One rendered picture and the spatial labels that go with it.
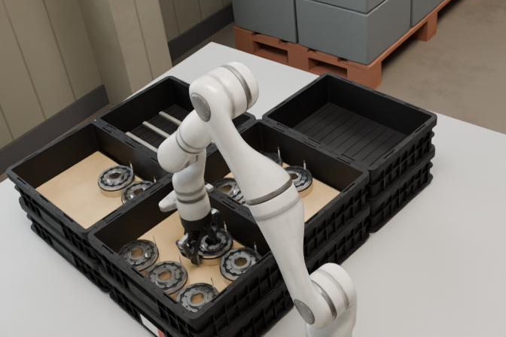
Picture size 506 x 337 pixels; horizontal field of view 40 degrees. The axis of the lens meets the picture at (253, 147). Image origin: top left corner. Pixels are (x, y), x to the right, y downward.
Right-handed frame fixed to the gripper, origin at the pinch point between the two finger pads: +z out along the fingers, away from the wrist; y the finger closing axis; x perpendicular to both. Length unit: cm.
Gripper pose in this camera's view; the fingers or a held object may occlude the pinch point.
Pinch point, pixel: (203, 252)
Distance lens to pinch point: 171.3
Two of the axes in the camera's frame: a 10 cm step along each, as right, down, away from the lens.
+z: 1.1, 7.9, 6.1
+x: -7.9, -3.0, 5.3
